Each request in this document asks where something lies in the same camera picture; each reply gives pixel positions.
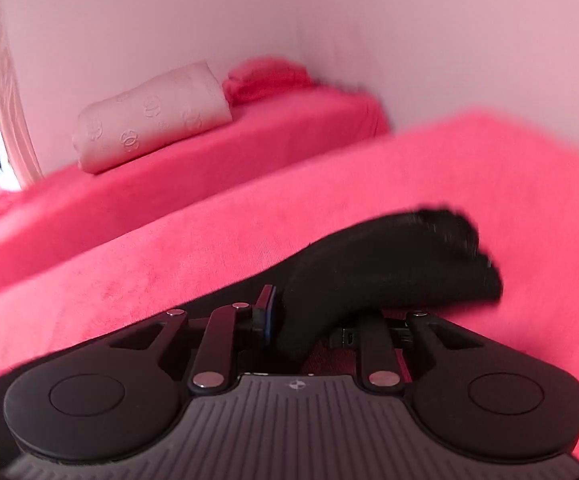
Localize black knit pants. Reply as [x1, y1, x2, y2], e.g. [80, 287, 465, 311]
[0, 209, 502, 479]

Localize pink fleece blanket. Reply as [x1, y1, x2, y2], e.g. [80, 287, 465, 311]
[0, 109, 579, 466]

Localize red covered far bed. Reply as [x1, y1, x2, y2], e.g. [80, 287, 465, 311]
[0, 86, 389, 290]

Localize folded red blanket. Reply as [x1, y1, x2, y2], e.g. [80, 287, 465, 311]
[222, 56, 314, 106]

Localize pink lace curtain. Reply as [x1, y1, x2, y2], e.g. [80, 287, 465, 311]
[0, 0, 43, 188]

